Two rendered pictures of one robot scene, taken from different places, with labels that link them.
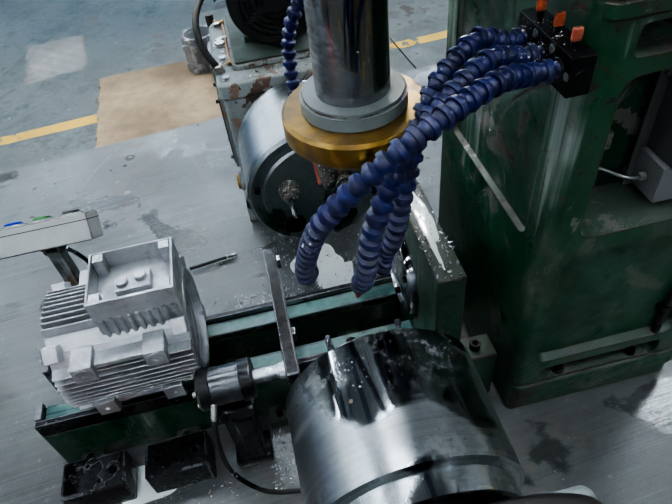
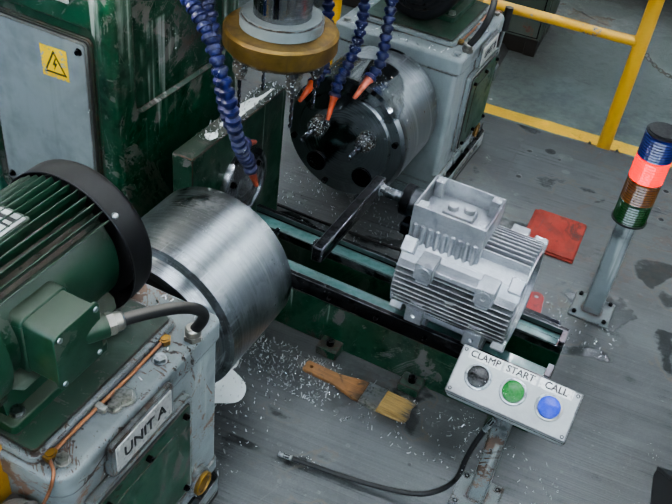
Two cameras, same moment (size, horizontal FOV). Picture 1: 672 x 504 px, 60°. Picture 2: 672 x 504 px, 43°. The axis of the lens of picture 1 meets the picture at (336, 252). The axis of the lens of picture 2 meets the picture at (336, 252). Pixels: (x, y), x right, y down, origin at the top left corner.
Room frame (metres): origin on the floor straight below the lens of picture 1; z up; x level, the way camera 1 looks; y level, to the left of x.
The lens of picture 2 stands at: (1.62, 0.66, 1.90)
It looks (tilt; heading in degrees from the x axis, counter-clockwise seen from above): 39 degrees down; 209
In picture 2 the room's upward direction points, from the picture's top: 8 degrees clockwise
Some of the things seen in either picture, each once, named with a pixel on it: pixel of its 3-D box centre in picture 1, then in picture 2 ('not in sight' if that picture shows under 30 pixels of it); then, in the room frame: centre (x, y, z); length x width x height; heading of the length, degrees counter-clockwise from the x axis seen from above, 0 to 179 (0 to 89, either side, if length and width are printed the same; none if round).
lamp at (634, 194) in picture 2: not in sight; (641, 188); (0.25, 0.49, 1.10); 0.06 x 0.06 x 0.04
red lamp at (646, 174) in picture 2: not in sight; (649, 167); (0.25, 0.49, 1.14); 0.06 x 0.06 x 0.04
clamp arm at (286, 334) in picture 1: (279, 310); (351, 216); (0.57, 0.10, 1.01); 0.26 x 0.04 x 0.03; 7
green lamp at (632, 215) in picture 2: not in sight; (632, 209); (0.25, 0.49, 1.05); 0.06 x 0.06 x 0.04
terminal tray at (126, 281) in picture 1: (138, 286); (456, 220); (0.58, 0.29, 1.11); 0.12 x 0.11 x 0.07; 97
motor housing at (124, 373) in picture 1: (132, 331); (467, 273); (0.57, 0.33, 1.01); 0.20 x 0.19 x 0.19; 97
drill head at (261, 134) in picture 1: (302, 145); (169, 308); (0.96, 0.04, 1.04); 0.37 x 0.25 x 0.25; 7
